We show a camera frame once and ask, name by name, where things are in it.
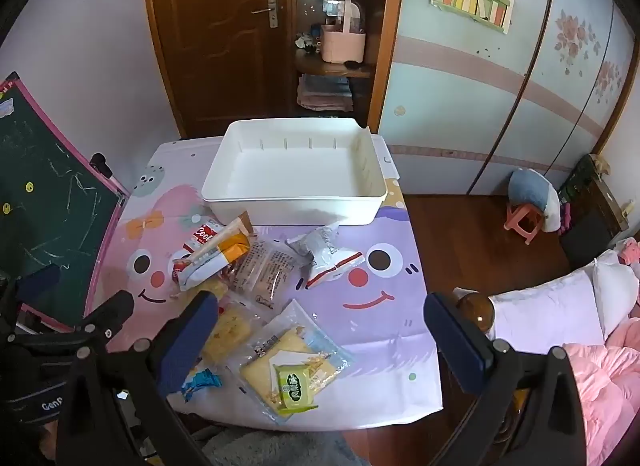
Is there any person's left forearm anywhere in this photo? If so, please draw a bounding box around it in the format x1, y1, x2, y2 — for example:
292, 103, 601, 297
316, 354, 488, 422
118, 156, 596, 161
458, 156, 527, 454
35, 421, 60, 466

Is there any pink plastic basket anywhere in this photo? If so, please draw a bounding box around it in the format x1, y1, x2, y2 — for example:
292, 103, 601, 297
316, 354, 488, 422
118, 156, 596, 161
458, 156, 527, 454
320, 0, 367, 64

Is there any pink plush toy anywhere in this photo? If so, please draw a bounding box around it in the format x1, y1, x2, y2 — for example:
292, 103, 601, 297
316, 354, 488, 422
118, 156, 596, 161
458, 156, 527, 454
615, 238, 640, 267

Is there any floral pastel wardrobe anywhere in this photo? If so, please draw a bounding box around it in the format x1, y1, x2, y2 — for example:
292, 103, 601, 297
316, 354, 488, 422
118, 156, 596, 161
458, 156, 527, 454
377, 0, 636, 197

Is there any pink plastic stool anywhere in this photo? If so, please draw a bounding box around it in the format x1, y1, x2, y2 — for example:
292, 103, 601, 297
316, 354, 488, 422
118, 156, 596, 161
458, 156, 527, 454
504, 203, 543, 245

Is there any pink quilt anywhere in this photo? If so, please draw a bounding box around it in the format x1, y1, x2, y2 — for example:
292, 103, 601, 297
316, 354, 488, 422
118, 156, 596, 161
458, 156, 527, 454
562, 316, 640, 466

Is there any grey fluffy cloth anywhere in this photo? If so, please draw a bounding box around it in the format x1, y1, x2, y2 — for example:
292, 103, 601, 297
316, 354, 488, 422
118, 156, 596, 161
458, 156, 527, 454
202, 428, 373, 466

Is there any grey white snack bag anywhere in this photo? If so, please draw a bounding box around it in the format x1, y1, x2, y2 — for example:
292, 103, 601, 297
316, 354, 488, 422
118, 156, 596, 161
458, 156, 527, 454
286, 222, 365, 291

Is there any wooden corner shelf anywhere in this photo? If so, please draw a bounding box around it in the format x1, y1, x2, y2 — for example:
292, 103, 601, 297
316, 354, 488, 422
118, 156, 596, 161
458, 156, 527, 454
287, 0, 408, 131

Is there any pastel cartoon tablecloth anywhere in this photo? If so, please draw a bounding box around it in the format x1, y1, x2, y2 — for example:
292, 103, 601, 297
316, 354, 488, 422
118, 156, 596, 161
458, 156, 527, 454
82, 138, 445, 432

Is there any brown wooden door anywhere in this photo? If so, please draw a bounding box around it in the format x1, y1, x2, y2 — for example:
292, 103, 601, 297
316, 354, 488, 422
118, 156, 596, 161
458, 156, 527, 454
141, 0, 296, 139

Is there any clear printed bread wrapper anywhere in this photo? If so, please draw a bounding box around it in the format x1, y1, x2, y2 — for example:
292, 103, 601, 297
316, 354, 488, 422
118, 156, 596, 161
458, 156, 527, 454
227, 238, 301, 309

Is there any dark bedside cabinet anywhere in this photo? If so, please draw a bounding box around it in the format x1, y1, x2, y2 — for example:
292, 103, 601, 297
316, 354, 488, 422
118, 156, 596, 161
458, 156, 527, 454
557, 153, 631, 271

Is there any wooden bed frame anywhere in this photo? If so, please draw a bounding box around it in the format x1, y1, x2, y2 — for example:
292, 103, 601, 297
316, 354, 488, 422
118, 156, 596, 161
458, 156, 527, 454
452, 288, 531, 447

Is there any white pillow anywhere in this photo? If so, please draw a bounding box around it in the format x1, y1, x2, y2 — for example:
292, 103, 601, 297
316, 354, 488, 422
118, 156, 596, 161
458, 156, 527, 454
487, 271, 606, 347
592, 248, 640, 341

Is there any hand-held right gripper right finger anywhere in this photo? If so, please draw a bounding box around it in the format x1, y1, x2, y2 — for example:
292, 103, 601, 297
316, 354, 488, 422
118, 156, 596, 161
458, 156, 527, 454
424, 292, 591, 466

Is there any green chalkboard pink frame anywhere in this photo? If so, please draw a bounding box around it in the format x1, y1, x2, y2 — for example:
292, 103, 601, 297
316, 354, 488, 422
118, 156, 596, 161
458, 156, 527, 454
0, 70, 132, 327

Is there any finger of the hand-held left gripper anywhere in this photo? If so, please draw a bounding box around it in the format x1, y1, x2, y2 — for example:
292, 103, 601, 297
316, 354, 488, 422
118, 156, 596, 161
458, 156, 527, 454
15, 263, 62, 307
15, 290, 136, 347

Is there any orange white snack packet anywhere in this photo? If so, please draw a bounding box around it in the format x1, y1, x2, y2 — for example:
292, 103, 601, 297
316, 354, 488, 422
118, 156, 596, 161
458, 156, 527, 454
182, 231, 252, 277

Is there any small green candy packet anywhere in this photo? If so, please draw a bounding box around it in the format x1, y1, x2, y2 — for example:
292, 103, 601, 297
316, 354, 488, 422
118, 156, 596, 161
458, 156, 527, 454
274, 363, 320, 417

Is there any pink folded towel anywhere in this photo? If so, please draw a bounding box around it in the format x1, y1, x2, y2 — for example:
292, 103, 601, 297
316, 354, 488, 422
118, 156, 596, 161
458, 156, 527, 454
296, 92, 353, 111

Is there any small blue candy packet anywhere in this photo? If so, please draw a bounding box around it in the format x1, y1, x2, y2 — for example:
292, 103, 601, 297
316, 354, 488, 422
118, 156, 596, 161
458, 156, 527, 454
180, 368, 222, 403

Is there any clear plastic container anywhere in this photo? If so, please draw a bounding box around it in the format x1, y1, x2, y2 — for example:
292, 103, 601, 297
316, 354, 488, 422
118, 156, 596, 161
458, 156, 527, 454
322, 0, 367, 32

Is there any red white cookie bag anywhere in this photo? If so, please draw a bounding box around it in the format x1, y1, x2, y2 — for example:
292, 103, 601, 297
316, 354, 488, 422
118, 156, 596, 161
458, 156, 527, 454
170, 218, 236, 291

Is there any white plastic bin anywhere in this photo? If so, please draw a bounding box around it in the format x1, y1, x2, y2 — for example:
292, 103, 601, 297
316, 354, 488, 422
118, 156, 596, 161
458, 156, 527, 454
201, 118, 390, 227

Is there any blue white cushion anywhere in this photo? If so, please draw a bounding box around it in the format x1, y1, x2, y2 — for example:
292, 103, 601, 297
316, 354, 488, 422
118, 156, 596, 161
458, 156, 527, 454
509, 169, 561, 234

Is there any black easel knob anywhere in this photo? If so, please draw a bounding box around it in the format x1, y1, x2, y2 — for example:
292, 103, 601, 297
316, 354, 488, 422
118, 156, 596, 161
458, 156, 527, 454
89, 152, 121, 184

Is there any blue folded towel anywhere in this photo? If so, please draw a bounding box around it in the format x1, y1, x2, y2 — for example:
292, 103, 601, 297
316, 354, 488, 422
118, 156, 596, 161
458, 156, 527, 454
298, 74, 352, 95

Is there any metal door handle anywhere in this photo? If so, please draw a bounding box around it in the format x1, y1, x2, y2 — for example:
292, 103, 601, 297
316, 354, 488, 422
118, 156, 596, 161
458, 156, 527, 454
251, 0, 279, 29

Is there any light blue cake packet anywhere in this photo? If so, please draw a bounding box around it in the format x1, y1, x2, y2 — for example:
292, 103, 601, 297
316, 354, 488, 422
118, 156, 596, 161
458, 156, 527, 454
239, 298, 356, 427

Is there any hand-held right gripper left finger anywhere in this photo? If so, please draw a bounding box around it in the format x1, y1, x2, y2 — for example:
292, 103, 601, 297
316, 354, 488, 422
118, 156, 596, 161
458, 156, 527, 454
55, 290, 221, 466

